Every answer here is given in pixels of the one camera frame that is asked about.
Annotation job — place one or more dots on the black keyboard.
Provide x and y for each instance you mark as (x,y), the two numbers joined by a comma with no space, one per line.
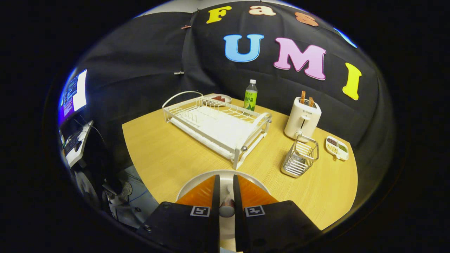
(72,144)

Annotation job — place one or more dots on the white plate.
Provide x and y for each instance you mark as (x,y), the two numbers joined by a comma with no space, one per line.
(226,177)

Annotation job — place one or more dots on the white toaster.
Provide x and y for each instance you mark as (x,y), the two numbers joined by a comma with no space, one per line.
(302,121)

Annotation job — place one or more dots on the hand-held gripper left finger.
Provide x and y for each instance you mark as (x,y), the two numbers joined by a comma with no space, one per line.
(215,218)

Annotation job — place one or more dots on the black backdrop cloth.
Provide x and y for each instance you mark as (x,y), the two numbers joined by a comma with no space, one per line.
(147,70)

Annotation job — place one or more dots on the white divided bean dish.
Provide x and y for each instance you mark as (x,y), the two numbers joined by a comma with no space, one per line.
(336,149)

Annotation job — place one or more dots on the white side desk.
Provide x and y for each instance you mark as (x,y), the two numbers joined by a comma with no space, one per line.
(82,147)

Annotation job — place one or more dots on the small grey plate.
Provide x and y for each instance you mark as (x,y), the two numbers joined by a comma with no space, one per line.
(227,98)

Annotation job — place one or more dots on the green label drink bottle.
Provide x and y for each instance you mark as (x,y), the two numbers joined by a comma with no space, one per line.
(250,98)

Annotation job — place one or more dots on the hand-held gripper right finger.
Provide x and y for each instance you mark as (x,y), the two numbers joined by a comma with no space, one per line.
(239,218)

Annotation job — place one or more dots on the toast slice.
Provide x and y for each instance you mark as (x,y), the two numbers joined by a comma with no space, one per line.
(302,97)
(310,102)

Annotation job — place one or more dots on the computer monitor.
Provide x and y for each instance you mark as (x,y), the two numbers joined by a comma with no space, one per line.
(74,93)

